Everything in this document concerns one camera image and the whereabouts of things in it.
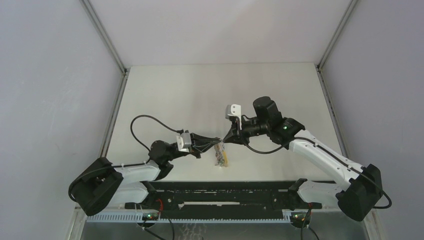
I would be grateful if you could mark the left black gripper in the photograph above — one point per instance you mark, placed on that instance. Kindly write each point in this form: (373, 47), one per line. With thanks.
(200, 144)

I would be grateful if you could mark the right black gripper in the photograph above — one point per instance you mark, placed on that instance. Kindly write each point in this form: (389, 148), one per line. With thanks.
(239, 136)

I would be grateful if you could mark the keyring with yellow handle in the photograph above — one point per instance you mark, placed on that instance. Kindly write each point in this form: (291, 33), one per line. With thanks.
(220, 155)

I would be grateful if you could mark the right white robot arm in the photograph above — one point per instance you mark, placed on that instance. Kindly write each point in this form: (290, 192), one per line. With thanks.
(356, 189)

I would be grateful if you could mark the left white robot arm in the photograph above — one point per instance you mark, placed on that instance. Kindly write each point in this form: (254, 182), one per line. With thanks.
(103, 184)

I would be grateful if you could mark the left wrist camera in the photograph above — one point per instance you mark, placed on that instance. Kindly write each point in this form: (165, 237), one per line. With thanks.
(184, 142)

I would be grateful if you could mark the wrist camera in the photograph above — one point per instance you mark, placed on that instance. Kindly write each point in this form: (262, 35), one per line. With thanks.
(184, 142)
(233, 113)

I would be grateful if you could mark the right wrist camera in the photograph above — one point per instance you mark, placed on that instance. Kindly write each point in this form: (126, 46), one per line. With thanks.
(233, 113)

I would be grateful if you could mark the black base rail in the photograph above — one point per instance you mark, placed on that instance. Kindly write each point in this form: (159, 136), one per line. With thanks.
(223, 200)

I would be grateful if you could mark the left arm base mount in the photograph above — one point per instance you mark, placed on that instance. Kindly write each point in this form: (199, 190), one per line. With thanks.
(151, 198)

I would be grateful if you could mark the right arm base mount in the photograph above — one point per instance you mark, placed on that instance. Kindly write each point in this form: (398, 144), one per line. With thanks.
(293, 201)

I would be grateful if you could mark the right aluminium frame post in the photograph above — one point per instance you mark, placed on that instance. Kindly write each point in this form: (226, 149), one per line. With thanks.
(337, 33)

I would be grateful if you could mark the aluminium frame post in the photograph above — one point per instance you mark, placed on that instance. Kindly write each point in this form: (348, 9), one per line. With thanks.
(103, 34)
(337, 33)

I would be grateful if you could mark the left aluminium frame post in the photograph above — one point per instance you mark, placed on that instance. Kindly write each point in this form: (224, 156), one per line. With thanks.
(103, 34)

